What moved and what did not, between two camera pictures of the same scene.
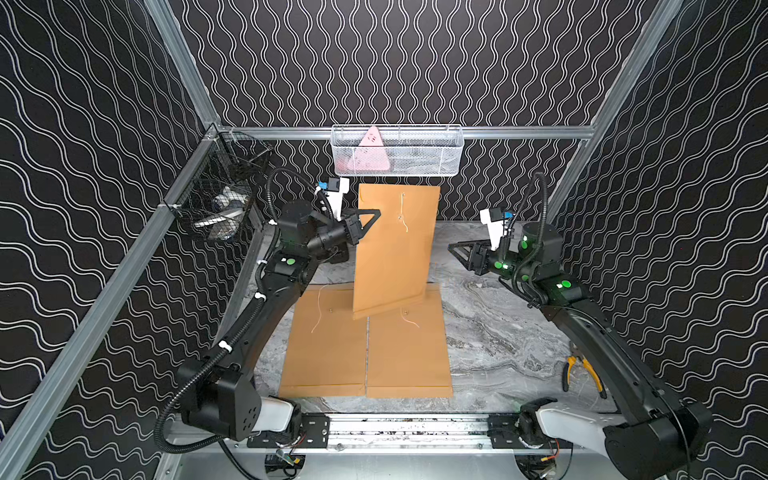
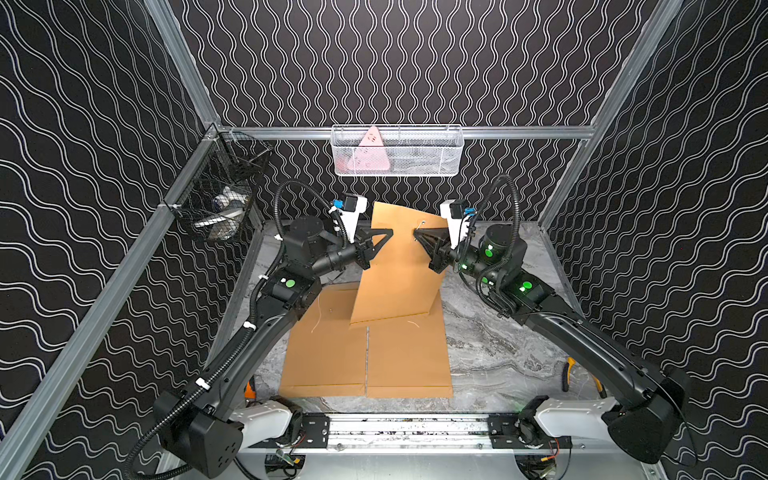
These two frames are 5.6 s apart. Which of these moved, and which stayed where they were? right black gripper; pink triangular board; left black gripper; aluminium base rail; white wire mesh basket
Moved: left black gripper; right black gripper
Stayed: white wire mesh basket; aluminium base rail; pink triangular board
